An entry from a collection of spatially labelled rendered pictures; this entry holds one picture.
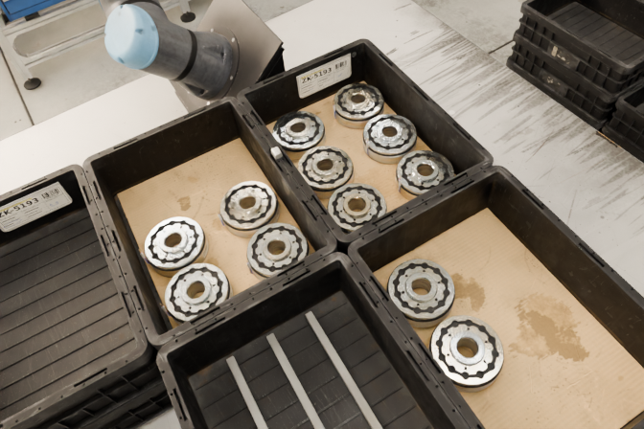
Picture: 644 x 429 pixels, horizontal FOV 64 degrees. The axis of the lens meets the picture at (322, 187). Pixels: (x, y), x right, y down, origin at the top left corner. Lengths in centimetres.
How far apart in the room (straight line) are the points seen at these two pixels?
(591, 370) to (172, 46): 93
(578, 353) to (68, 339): 78
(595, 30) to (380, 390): 148
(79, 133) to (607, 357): 121
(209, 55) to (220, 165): 26
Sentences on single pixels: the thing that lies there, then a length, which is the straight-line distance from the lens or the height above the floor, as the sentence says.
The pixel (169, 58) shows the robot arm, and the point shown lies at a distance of 113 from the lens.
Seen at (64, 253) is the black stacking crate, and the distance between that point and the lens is 104.
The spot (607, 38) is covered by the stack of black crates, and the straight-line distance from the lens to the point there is 196.
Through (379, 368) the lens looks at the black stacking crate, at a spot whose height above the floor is 83.
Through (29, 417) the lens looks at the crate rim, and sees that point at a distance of 81.
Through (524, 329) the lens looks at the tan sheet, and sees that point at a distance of 86.
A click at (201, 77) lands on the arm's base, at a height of 87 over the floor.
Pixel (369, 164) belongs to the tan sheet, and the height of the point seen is 83.
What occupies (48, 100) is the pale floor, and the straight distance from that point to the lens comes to 278.
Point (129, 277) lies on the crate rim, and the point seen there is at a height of 93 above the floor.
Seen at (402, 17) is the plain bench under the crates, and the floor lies 70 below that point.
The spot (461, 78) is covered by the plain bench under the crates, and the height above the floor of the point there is 70.
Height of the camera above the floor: 160
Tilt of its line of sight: 53 degrees down
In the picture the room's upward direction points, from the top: 7 degrees counter-clockwise
